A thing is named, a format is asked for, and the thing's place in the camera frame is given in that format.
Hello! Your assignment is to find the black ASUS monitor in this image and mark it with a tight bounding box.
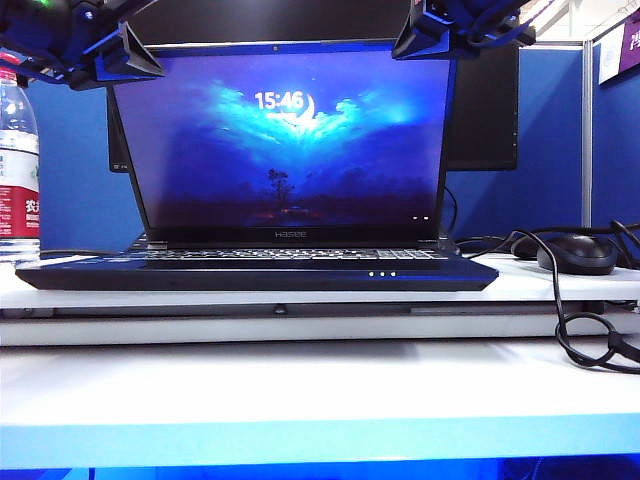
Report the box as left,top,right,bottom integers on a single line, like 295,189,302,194
107,0,521,174

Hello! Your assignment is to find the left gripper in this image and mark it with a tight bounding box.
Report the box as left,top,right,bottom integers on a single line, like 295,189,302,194
19,0,167,91

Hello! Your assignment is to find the thin black desk cable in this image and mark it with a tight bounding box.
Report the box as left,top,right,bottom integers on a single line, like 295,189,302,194
455,235,517,254

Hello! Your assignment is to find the purple white poster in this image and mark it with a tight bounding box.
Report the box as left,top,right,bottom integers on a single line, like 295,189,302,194
597,9,640,87

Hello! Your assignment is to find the thick black looped cable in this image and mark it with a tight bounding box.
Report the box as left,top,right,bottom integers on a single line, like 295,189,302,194
504,229,640,376

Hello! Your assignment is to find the narrow blue partition panel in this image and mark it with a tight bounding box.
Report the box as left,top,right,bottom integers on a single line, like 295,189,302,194
591,39,640,231

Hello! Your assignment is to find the black cable bundle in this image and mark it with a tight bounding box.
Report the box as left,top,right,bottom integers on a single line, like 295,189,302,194
608,219,640,271

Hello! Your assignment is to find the aluminium partition post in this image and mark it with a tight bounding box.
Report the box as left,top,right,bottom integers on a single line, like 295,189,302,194
581,41,594,230

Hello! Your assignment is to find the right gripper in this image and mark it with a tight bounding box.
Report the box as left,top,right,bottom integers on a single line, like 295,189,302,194
392,0,536,60

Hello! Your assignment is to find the clear water bottle red cap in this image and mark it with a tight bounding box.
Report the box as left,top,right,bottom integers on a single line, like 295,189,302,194
0,69,41,264

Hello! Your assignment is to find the thin black monitor cable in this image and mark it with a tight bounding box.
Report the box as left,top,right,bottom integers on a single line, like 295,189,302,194
443,187,459,241

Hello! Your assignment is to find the black grey computer mouse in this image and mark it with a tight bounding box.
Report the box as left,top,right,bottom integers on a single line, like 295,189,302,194
535,234,619,276

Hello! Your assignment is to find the black Hasee laptop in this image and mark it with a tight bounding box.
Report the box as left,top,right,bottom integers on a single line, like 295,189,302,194
14,42,501,292

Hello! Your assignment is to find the wide blue partition panel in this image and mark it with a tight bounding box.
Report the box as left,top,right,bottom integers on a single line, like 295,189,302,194
0,47,586,251

